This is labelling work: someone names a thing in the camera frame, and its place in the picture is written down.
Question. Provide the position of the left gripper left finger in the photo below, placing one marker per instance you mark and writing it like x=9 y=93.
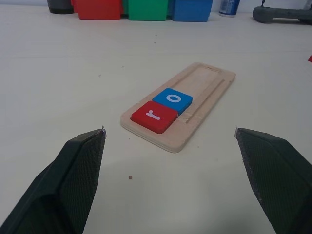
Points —
x=61 y=190

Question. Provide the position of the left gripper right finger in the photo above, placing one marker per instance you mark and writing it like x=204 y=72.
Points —
x=280 y=182

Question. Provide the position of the red letter tile r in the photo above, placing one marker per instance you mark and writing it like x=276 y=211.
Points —
x=163 y=122

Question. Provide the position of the wooden letter tray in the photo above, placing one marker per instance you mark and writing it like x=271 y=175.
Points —
x=207 y=83

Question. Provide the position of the blue letter tile o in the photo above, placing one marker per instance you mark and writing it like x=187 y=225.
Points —
x=162 y=97

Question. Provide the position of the dark grey handheld controller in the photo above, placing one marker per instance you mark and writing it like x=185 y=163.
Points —
x=280 y=14

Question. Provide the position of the blue drink can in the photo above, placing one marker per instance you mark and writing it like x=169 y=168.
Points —
x=228 y=7

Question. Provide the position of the red plastic bin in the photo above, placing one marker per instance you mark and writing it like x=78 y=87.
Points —
x=97 y=9

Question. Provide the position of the dark grey round bowl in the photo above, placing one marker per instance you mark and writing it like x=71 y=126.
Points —
x=59 y=6

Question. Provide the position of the blue plastic bin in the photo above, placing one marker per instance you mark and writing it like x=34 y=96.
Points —
x=190 y=11

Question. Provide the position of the green plastic bin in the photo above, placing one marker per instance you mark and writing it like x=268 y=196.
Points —
x=146 y=9

